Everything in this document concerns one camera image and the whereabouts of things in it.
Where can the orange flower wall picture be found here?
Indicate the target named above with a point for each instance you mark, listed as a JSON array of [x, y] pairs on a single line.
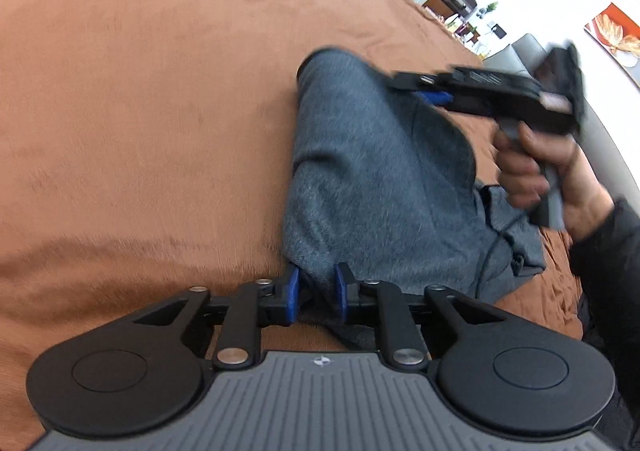
[[615, 38]]

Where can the grey sofa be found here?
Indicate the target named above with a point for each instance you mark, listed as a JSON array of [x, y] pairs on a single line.
[[525, 47]]

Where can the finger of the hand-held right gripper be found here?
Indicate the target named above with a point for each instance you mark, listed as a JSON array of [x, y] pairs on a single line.
[[432, 97]]

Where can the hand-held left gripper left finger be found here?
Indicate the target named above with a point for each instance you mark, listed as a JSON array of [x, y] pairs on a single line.
[[292, 296]]

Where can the person's right hand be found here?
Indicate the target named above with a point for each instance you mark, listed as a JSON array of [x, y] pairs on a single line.
[[580, 191]]

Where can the orange bed blanket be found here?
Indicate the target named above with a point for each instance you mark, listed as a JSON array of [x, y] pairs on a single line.
[[150, 106]]

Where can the person's right forearm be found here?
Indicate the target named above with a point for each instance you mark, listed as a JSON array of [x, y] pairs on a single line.
[[607, 256]]

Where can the brown wooden desk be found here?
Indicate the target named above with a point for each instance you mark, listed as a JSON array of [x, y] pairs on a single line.
[[440, 10]]

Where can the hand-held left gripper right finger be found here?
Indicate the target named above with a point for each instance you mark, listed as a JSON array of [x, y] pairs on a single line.
[[341, 293]]

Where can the small green potted plant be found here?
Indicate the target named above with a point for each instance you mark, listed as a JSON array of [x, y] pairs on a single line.
[[489, 10]]

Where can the grey pants with black stripes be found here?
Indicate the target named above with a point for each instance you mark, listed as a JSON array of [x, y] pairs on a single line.
[[375, 171]]

